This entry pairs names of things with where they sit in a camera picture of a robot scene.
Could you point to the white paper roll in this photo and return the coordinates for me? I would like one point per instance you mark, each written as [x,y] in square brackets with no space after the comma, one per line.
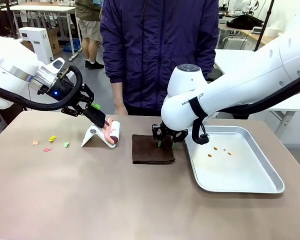
[273,30]

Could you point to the person's right forearm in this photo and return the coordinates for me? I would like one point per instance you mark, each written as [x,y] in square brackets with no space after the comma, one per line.
[117,91]

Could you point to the person in khaki shorts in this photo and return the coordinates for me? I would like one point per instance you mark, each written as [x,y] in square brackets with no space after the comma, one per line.
[90,25]

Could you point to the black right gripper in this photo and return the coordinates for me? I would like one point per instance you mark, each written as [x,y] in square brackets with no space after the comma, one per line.
[168,131]

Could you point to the black pole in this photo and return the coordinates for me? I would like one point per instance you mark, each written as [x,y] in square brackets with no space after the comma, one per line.
[265,22]

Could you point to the black bag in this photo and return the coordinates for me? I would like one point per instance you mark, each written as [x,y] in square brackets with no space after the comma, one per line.
[245,22]

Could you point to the green paper scrap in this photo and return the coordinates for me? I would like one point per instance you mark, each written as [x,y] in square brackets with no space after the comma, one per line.
[66,144]

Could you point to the person in purple jacket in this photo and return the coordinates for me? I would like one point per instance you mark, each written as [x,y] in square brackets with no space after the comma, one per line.
[152,50]

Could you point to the pink paper scrap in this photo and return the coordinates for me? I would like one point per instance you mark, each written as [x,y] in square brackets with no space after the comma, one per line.
[47,149]

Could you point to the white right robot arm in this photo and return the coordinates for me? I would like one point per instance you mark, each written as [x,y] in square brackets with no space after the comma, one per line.
[240,82]

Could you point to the wooden desk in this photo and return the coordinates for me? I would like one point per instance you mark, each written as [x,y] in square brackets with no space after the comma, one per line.
[247,33]

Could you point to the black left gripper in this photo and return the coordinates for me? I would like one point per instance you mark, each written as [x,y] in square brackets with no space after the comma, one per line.
[62,88]

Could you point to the blue plastic bag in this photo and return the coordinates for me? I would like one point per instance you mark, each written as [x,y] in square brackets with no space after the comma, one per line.
[73,46]

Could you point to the cardboard box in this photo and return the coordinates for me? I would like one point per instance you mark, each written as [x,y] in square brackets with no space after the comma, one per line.
[55,41]

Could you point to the white table with thin legs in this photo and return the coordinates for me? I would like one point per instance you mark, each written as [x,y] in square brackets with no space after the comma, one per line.
[40,8]

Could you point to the person's right hand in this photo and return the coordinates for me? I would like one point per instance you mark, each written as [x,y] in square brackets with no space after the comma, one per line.
[121,108]

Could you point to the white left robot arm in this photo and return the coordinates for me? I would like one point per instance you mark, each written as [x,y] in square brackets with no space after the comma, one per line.
[10,65]

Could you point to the yellow paper scrap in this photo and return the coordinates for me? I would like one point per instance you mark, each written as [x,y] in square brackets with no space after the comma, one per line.
[52,138]

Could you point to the brown cloth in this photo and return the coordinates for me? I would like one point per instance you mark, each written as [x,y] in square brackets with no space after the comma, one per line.
[150,153]

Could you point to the white box appliance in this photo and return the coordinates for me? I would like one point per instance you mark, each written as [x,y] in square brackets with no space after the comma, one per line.
[36,42]

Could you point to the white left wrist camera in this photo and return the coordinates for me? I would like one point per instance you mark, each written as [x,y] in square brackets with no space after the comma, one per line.
[57,64]

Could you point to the silver metal tray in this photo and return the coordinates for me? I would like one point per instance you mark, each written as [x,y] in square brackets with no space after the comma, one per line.
[227,170]

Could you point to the white lint roller stand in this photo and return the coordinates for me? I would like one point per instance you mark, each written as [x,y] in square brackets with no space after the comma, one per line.
[90,136]

